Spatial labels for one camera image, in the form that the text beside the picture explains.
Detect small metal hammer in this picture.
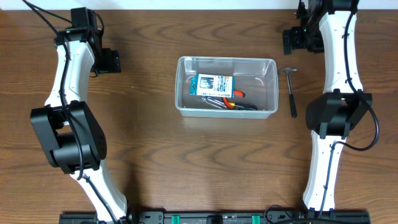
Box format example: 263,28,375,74
279,67,297,118

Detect red handled pliers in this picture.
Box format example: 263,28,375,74
223,90,245,110

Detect blue screw box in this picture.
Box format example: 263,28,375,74
190,73,234,98

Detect clear plastic container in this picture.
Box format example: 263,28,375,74
175,56,279,119

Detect silver wrench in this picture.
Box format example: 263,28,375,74
201,96,228,110

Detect black yellow screwdriver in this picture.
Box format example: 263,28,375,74
234,103,257,111

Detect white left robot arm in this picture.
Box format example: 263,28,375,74
30,7,134,223

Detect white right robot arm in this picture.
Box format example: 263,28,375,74
282,0,375,213

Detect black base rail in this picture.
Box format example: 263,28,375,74
58,210,371,224

